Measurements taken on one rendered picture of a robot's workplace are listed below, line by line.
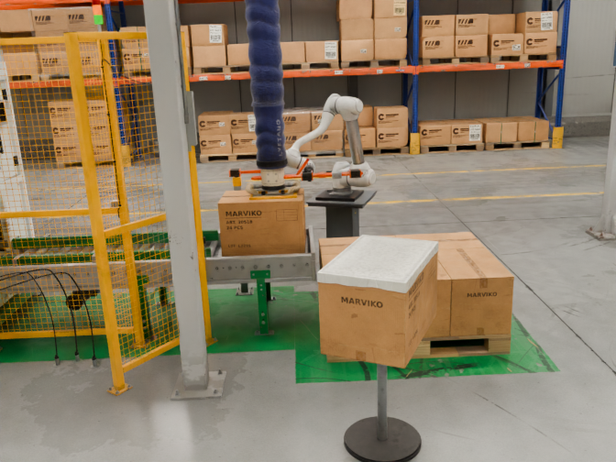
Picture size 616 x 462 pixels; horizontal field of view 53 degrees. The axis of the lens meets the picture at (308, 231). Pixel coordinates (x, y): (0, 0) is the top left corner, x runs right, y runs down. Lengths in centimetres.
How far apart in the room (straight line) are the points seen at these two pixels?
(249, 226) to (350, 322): 181
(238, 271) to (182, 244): 91
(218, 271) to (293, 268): 53
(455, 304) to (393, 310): 144
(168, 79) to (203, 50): 827
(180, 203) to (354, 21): 853
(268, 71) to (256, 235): 113
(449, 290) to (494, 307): 32
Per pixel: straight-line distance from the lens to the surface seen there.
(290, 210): 434
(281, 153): 441
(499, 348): 428
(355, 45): 1161
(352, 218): 520
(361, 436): 338
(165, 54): 338
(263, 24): 432
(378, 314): 270
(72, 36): 356
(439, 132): 1199
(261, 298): 441
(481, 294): 409
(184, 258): 355
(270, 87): 432
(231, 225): 441
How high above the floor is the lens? 197
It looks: 16 degrees down
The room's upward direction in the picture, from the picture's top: 2 degrees counter-clockwise
